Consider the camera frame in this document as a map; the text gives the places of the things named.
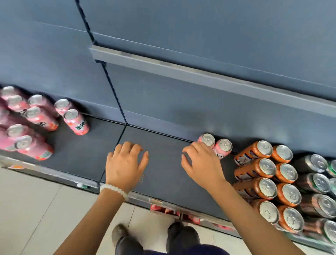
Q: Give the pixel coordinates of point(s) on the grey shoe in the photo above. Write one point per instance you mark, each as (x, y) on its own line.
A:
(176, 228)
(119, 232)

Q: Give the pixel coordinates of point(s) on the person's right forearm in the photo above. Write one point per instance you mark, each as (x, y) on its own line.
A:
(249, 223)

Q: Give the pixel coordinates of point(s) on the grey metal shelf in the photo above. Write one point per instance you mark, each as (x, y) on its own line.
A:
(162, 168)

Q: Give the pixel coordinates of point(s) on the pink printed soda can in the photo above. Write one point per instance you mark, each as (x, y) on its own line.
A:
(14, 99)
(32, 111)
(8, 90)
(208, 140)
(36, 99)
(62, 103)
(225, 145)
(71, 114)

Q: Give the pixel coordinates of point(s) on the orange striped soda can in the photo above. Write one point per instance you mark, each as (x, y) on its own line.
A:
(264, 148)
(291, 194)
(267, 166)
(267, 187)
(288, 172)
(284, 152)

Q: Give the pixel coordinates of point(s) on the person's right hand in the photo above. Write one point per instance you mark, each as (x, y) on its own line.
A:
(203, 165)

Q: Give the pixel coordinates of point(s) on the group of orange cans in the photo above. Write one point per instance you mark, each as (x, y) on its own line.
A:
(294, 220)

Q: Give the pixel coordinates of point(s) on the person's left forearm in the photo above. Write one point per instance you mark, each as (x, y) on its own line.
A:
(92, 228)

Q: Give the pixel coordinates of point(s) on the person's left hand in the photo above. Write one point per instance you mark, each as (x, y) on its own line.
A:
(123, 168)

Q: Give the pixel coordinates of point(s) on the navy blue shirt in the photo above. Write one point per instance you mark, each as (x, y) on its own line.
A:
(199, 251)

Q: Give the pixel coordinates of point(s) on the pile of pink soda cans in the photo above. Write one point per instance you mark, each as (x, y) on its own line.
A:
(36, 152)

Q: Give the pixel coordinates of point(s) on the row of red snack packets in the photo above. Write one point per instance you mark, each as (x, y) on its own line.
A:
(156, 208)

